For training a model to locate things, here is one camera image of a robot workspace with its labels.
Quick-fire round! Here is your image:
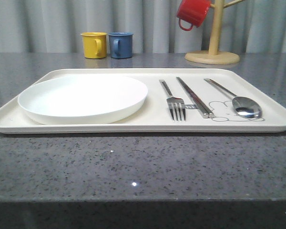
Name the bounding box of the red enamel mug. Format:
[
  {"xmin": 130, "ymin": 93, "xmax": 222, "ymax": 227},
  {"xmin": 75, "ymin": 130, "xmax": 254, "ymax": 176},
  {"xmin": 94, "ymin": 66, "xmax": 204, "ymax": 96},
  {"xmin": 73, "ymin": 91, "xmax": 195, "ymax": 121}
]
[{"xmin": 176, "ymin": 0, "xmax": 211, "ymax": 31}]

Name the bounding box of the silver fork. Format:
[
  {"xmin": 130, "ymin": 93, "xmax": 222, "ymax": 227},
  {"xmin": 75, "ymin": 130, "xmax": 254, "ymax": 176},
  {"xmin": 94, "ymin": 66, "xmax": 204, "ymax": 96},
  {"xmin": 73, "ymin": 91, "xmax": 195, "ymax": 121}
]
[{"xmin": 159, "ymin": 79, "xmax": 186, "ymax": 122}]

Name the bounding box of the silver spoon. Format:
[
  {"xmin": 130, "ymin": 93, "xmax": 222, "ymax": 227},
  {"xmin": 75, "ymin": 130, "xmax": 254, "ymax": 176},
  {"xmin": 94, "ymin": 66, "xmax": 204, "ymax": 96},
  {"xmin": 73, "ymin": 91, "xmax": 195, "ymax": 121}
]
[{"xmin": 204, "ymin": 78, "xmax": 263, "ymax": 119}]

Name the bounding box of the blue enamel mug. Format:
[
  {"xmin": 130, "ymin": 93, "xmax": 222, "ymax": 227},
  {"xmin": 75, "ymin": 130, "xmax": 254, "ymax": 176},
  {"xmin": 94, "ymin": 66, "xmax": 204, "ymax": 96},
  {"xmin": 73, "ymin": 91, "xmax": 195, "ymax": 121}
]
[{"xmin": 109, "ymin": 32, "xmax": 133, "ymax": 59}]

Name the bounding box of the grey curtain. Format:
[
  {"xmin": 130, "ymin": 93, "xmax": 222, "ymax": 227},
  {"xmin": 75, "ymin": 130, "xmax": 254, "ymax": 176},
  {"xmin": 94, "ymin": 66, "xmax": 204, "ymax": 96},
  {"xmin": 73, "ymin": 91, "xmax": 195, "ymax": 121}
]
[{"xmin": 0, "ymin": 0, "xmax": 286, "ymax": 53}]

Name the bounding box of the silver chopstick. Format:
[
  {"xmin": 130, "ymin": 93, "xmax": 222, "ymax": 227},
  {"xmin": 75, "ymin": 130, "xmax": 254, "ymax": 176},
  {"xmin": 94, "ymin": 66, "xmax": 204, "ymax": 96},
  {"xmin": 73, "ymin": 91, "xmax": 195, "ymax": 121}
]
[
  {"xmin": 178, "ymin": 76, "xmax": 215, "ymax": 119},
  {"xmin": 176, "ymin": 77, "xmax": 209, "ymax": 118}
]

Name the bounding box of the wooden mug tree stand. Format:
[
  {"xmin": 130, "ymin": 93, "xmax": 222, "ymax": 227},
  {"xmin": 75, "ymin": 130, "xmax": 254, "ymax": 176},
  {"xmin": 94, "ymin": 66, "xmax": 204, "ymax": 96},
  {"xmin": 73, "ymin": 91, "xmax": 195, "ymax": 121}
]
[{"xmin": 185, "ymin": 0, "xmax": 242, "ymax": 64}]

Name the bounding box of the yellow enamel mug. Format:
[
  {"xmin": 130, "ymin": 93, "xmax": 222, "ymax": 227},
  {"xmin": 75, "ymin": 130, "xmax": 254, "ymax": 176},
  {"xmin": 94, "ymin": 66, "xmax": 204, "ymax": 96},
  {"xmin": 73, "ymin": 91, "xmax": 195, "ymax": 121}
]
[{"xmin": 81, "ymin": 32, "xmax": 107, "ymax": 59}]

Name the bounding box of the white round plate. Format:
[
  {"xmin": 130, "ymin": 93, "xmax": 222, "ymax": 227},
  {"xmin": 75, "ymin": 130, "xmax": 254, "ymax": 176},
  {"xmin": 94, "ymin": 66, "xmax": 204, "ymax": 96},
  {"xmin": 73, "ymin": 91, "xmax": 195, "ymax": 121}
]
[{"xmin": 18, "ymin": 74, "xmax": 148, "ymax": 125}]

